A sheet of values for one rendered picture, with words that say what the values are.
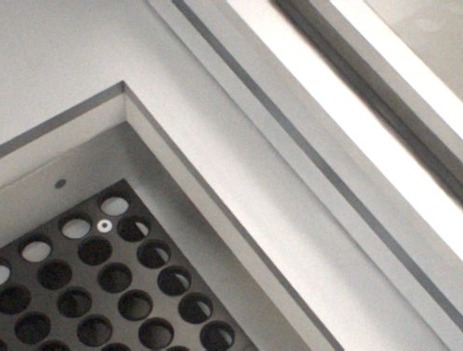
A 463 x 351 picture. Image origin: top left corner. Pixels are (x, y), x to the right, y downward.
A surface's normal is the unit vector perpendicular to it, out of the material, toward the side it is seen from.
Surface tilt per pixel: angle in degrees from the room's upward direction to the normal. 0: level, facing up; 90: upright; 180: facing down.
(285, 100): 90
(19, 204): 90
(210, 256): 0
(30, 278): 0
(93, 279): 0
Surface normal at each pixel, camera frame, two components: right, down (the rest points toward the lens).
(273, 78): -0.80, 0.50
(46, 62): 0.07, -0.48
